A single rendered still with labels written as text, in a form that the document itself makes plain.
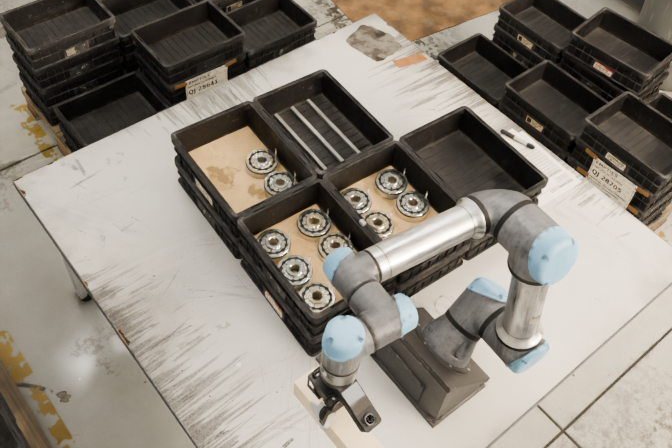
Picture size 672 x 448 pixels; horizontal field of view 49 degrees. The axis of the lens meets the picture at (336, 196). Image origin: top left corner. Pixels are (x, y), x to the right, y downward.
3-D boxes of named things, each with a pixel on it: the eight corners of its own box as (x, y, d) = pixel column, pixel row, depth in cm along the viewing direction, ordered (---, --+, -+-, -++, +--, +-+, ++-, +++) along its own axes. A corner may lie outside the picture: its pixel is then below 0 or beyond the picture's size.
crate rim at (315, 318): (401, 273, 206) (402, 268, 204) (313, 326, 194) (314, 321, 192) (319, 181, 226) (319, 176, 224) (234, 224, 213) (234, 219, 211)
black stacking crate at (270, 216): (396, 291, 214) (401, 269, 205) (312, 342, 201) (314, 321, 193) (317, 201, 233) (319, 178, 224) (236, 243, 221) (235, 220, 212)
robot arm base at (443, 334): (471, 364, 204) (494, 339, 202) (453, 372, 191) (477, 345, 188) (433, 325, 210) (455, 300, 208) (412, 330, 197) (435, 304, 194)
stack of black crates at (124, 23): (171, 32, 383) (164, -25, 357) (203, 63, 370) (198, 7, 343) (101, 60, 366) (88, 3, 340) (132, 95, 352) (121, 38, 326)
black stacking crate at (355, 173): (471, 245, 226) (480, 222, 217) (397, 290, 214) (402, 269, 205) (391, 163, 245) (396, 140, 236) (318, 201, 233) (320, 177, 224)
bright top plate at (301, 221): (337, 225, 222) (337, 224, 221) (311, 242, 217) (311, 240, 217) (316, 204, 226) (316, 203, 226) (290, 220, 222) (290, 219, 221)
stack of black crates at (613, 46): (646, 124, 363) (687, 51, 328) (604, 154, 348) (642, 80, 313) (579, 77, 383) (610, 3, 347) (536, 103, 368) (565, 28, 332)
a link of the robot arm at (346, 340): (378, 336, 132) (338, 358, 129) (371, 364, 141) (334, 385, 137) (354, 303, 136) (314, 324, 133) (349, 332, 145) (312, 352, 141)
